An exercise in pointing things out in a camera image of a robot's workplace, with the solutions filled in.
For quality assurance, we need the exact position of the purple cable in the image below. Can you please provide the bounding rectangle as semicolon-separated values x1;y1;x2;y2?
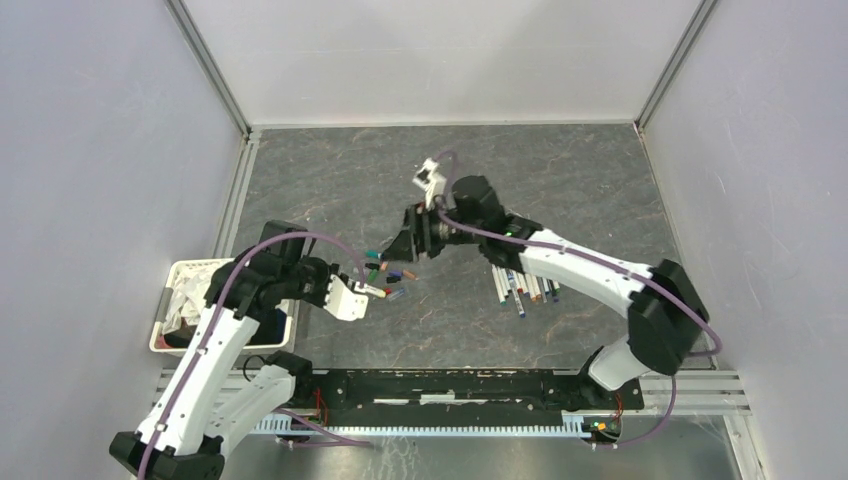
135;231;369;480
430;149;723;450

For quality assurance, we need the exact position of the black pen cap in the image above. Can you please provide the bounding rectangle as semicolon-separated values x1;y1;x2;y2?
365;262;404;284

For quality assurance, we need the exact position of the aluminium frame rail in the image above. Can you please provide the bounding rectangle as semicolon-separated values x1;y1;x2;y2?
164;0;252;138
634;0;719;134

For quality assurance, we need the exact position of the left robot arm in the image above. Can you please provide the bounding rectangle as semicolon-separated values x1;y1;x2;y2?
108;228;367;479

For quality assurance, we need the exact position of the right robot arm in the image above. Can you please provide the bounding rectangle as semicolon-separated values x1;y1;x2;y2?
382;176;709;408

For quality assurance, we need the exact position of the white slotted cable duct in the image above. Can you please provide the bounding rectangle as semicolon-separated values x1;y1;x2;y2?
249;413;621;440

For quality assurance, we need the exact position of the teal capped white pen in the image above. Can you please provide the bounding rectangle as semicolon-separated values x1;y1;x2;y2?
491;266;509;305

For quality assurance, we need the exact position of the aluminium frame rail left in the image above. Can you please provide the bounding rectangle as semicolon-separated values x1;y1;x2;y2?
164;0;252;138

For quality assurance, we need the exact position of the yellow capped white pen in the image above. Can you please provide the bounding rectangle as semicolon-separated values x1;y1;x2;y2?
358;284;387;298

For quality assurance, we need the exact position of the blue transparent pen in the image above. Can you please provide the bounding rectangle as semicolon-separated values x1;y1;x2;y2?
507;270;526;318

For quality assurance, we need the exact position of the black capped pen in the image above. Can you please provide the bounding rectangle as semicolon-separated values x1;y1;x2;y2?
498;267;513;296

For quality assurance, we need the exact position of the white plastic basket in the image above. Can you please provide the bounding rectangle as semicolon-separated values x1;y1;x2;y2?
148;258;299;357

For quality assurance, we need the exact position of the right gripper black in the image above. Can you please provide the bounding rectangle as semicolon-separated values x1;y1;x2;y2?
380;202;483;265

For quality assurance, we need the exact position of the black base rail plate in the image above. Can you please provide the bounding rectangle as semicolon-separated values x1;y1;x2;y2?
282;368;645;427

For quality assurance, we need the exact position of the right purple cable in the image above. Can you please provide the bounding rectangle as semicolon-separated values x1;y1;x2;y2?
430;149;723;450

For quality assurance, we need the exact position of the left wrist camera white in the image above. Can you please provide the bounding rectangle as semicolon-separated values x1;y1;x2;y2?
323;275;368;322

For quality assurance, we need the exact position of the white cloth in basket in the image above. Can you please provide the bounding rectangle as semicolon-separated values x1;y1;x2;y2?
161;259;225;335

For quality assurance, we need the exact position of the aluminium frame rail right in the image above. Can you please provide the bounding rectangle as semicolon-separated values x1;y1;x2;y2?
634;0;719;134

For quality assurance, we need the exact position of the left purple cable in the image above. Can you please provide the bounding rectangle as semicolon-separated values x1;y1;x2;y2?
135;231;369;480

